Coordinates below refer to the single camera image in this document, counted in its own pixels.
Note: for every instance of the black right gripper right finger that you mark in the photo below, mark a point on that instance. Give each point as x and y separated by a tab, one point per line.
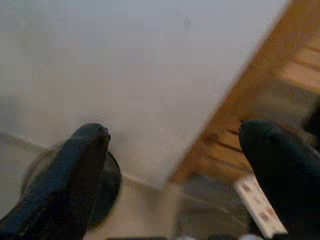
282	175

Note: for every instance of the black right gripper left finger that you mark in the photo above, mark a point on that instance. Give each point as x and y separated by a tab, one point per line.
62	180

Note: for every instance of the white power strip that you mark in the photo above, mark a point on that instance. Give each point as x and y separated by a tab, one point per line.
260	207

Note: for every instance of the black round disc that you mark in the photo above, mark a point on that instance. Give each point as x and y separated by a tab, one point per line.
113	180

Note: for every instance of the brown wooden furniture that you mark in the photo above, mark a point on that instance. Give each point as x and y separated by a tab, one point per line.
275	87

